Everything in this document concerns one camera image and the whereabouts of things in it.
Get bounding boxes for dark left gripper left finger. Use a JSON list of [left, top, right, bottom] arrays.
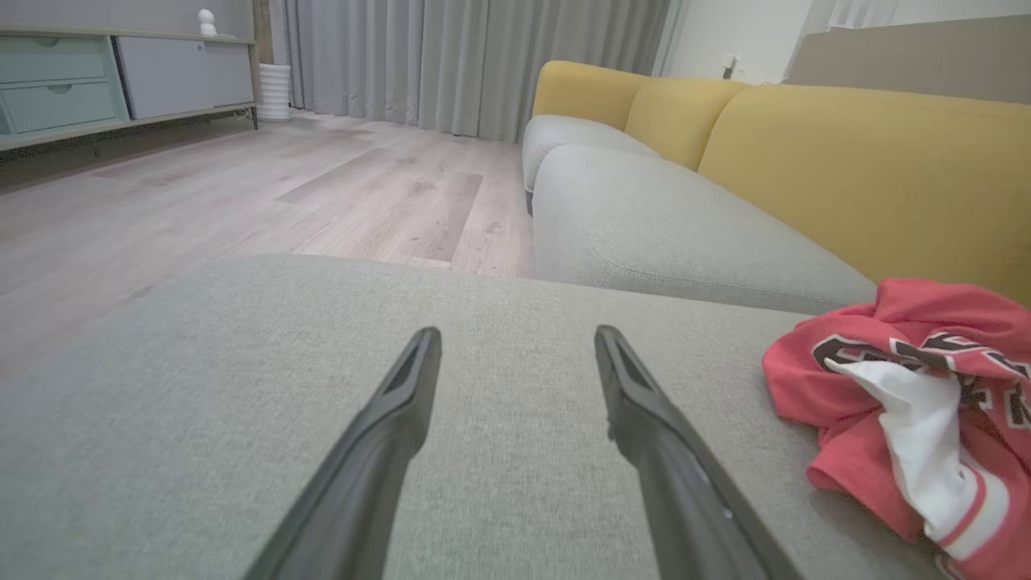
[[242, 325, 443, 580]]

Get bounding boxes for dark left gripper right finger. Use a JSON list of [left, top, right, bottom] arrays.
[[594, 325, 806, 580]]

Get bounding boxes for red jersey with lettering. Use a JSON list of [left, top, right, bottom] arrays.
[[761, 278, 1031, 580]]

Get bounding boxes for large grey sofa seat cushion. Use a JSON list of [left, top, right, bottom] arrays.
[[0, 255, 951, 580]]

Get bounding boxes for medium grey sofa seat cushion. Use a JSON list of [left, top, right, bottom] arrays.
[[532, 145, 879, 317]]

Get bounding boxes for wide yellow sofa back cushion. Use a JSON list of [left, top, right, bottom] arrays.
[[698, 85, 1031, 311]]

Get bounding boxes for small grey sofa seat cushion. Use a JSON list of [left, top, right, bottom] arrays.
[[521, 114, 663, 194]]

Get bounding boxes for medium yellow sofa back cushion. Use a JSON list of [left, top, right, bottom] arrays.
[[624, 77, 754, 172]]

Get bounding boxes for white ribbed cylinder appliance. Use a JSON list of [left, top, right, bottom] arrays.
[[258, 63, 292, 123]]

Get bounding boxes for small yellow sofa back cushion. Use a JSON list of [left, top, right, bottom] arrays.
[[532, 60, 649, 132]]

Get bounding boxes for narrow grey cabinet door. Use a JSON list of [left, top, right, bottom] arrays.
[[204, 42, 257, 109]]

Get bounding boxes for grey pleated curtain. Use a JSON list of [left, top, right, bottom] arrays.
[[268, 0, 673, 144]]

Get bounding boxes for wooden tv cabinet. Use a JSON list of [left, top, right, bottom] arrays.
[[0, 24, 260, 154]]

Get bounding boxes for wide grey cabinet door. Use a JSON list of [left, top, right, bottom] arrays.
[[114, 36, 209, 122]]

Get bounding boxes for mint green cabinet drawer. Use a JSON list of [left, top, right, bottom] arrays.
[[0, 36, 110, 85], [0, 81, 123, 136]]

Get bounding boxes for grey upholstered panel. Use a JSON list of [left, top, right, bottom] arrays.
[[785, 14, 1031, 106]]

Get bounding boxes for white sheer curtain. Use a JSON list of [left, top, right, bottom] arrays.
[[826, 0, 899, 31]]

